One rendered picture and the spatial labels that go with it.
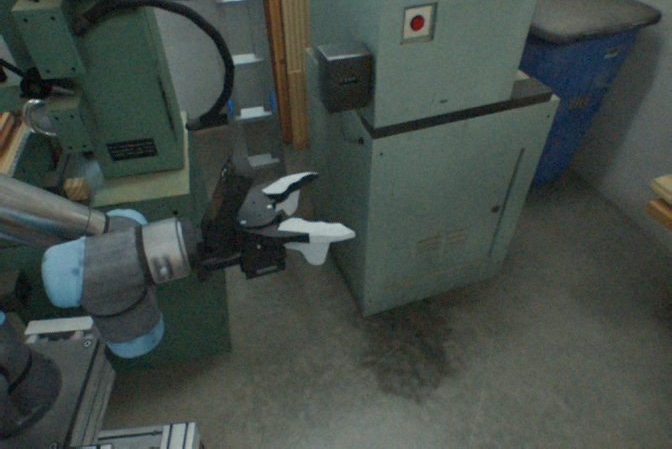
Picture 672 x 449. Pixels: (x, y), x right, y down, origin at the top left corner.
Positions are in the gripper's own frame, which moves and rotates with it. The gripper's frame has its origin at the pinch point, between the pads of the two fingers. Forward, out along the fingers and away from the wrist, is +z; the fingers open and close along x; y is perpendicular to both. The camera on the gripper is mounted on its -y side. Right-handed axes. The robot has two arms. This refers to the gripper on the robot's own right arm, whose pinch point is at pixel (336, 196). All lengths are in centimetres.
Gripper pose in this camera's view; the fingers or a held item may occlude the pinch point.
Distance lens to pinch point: 64.0
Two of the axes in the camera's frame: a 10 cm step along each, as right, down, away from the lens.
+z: 9.4, -2.2, 2.5
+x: 3.3, 5.2, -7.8
